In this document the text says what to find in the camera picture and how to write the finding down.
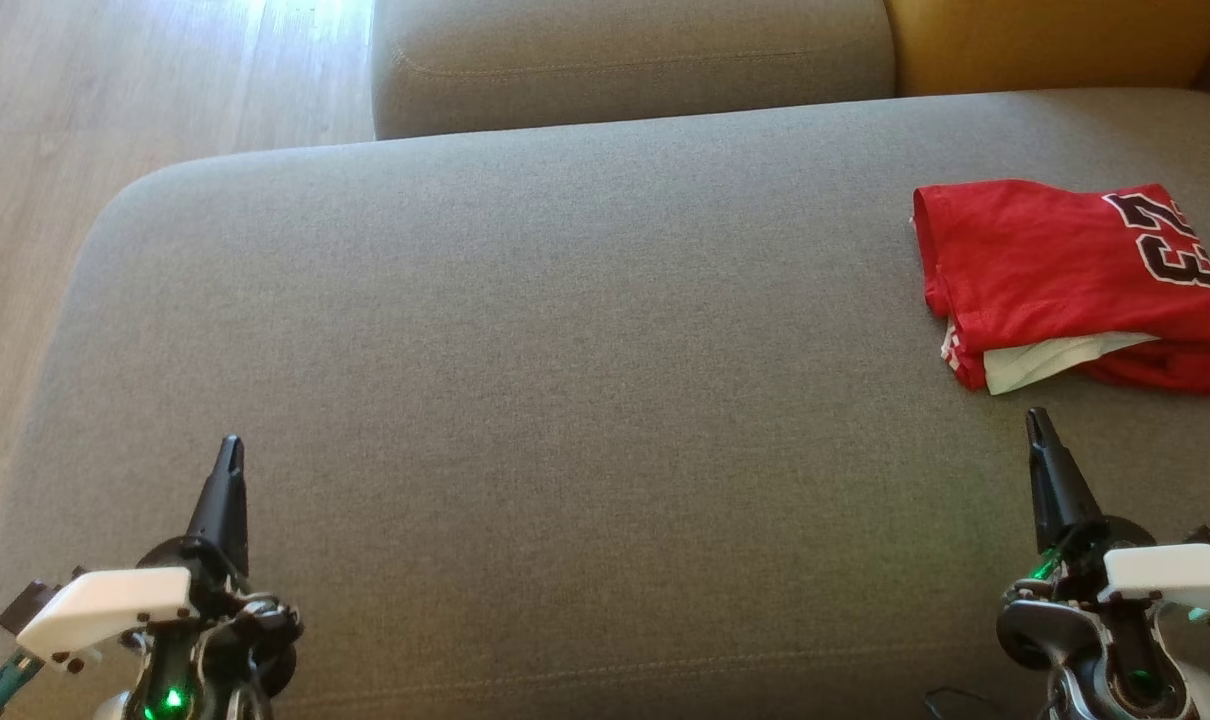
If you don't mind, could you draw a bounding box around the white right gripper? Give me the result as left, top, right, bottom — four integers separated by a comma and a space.
997, 406, 1210, 720

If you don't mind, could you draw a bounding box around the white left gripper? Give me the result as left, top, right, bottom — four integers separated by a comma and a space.
17, 435, 305, 720

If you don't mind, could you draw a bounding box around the red white jersey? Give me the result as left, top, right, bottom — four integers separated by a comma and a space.
910, 179, 1210, 396

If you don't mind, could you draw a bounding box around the grey sofa seat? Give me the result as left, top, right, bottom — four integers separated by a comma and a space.
0, 88, 1210, 720

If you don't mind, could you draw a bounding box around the yellow sofa cushion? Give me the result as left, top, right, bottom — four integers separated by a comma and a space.
883, 0, 1210, 98

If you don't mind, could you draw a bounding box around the grey sofa back cushion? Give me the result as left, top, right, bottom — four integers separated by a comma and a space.
370, 0, 898, 141

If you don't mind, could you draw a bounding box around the left arm cable teal plug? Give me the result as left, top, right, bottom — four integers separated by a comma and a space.
0, 647, 47, 720

